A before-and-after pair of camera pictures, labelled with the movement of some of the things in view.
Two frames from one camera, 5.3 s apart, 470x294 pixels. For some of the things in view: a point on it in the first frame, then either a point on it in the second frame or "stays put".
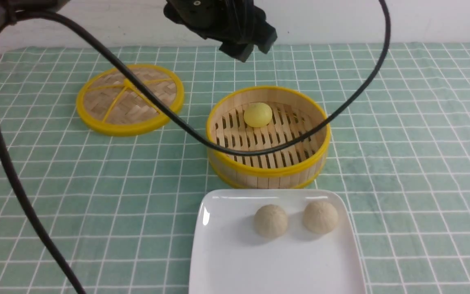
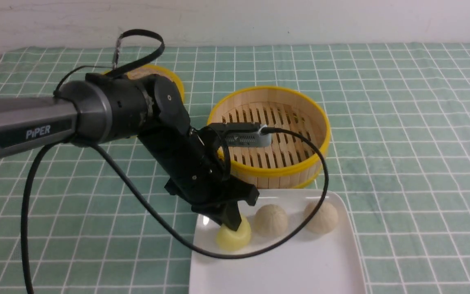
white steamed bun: (270, 221) stays put
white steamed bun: (320, 217) stays put
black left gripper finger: (242, 51) to (227, 214)
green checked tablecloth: (414, 149) stays put
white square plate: (229, 256) stays put
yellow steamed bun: (257, 114) to (233, 240)
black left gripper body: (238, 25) to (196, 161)
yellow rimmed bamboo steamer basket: (293, 114) stays put
